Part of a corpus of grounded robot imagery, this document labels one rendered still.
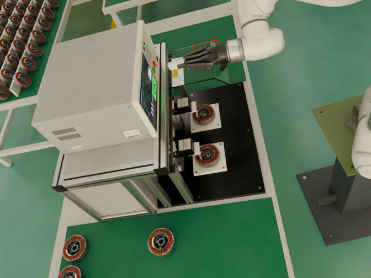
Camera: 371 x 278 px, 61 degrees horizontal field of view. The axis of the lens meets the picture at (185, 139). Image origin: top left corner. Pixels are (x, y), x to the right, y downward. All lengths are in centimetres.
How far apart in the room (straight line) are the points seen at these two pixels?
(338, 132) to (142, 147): 86
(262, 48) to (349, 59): 178
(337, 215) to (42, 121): 170
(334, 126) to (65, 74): 115
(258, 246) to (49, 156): 220
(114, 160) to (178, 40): 117
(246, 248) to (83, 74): 90
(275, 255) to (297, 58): 200
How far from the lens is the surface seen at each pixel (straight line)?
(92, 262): 150
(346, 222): 215
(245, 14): 128
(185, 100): 151
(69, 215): 165
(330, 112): 160
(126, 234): 146
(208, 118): 154
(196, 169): 144
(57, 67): 135
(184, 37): 215
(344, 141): 152
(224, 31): 210
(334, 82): 276
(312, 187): 221
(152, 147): 115
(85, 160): 125
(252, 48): 123
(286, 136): 242
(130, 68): 115
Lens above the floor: 201
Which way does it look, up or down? 52 degrees down
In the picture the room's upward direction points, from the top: 25 degrees counter-clockwise
